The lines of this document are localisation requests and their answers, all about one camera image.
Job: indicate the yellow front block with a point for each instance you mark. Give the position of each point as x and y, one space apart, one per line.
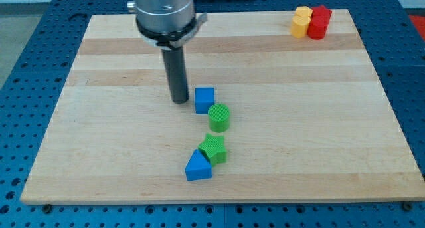
299 26

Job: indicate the red rear block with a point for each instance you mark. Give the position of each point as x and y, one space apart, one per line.
321 12

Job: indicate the yellow block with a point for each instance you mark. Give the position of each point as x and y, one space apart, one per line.
299 26
303 11

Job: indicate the blue triangle block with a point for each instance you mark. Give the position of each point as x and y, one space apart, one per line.
198 167

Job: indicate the red block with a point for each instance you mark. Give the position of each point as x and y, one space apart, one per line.
321 12
318 27

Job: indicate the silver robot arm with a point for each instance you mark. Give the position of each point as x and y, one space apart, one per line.
167 24

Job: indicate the yellow rear block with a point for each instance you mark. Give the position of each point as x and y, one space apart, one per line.
303 11

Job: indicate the green cylinder block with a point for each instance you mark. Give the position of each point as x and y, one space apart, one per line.
219 117

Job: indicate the red front block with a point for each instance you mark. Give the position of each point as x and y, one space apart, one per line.
318 27

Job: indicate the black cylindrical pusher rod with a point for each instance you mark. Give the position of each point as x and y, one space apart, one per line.
174 62

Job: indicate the green star block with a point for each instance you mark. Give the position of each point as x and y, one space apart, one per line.
213 149

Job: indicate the blue cube block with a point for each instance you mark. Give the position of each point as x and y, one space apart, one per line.
204 99

